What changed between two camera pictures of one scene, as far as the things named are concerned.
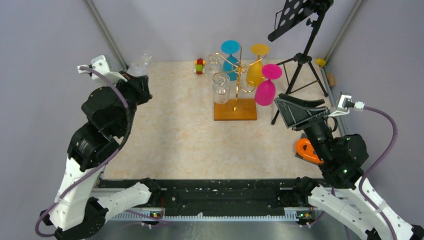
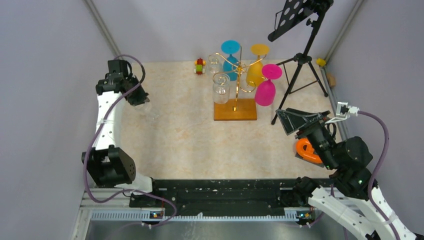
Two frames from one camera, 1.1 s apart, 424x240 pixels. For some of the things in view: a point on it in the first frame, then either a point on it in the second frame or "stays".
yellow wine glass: x=254 y=75 stays
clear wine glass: x=139 y=67 → x=146 y=108
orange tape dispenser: x=305 y=150 stays
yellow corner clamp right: x=321 y=62 stays
